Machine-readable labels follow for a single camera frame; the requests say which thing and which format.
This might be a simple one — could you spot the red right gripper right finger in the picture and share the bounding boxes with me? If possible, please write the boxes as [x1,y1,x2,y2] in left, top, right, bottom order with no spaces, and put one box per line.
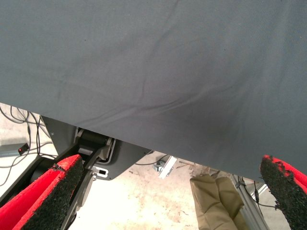
[260,154,307,230]

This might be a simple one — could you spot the small black box red light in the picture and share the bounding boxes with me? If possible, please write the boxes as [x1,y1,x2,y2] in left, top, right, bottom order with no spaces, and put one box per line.
[18,143,30,156]

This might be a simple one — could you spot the aluminium table leg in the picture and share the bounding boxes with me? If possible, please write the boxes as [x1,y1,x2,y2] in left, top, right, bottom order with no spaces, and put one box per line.
[229,174,272,230]

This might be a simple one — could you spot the dark grey table cloth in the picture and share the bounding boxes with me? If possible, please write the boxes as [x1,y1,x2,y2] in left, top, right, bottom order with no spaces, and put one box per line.
[0,0,307,181]

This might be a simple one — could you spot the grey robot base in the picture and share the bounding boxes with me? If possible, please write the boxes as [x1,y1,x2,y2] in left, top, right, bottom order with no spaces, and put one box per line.
[0,115,154,230]

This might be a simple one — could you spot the black floor cable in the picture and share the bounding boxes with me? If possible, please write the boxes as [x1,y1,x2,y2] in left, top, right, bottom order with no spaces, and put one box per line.
[253,181,279,209]
[35,116,53,157]
[0,105,33,138]
[134,154,170,166]

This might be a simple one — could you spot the person's khaki trouser legs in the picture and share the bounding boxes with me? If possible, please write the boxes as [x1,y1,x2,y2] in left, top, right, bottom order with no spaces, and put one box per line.
[189,173,249,230]

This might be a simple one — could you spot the silver metal bracket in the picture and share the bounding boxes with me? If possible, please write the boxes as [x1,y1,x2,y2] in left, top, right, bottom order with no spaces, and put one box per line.
[153,155,178,180]

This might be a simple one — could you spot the grey power strip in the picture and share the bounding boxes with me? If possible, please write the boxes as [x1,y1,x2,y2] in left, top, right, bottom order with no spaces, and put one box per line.
[0,137,27,158]

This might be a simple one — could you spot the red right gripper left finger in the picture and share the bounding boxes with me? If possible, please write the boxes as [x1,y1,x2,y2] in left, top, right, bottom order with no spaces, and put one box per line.
[0,154,85,230]

